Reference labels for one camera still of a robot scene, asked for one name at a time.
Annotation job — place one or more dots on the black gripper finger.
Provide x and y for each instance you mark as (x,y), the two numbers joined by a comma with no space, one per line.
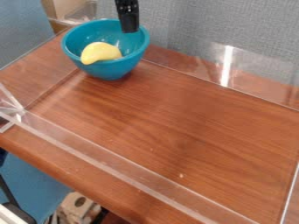
(127,10)

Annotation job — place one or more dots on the yellow toy banana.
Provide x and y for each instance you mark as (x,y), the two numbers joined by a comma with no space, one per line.
(99,51)

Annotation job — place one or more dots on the blue bowl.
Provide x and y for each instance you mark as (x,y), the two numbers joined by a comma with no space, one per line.
(106,30)

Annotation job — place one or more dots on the cardboard box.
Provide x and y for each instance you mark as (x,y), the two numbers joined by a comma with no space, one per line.
(69,12)

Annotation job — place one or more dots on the clear acrylic barrier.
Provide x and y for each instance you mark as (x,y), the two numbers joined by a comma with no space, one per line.
(190,141)

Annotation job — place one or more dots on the wooden block with hole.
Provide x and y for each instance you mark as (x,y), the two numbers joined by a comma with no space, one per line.
(78,209)

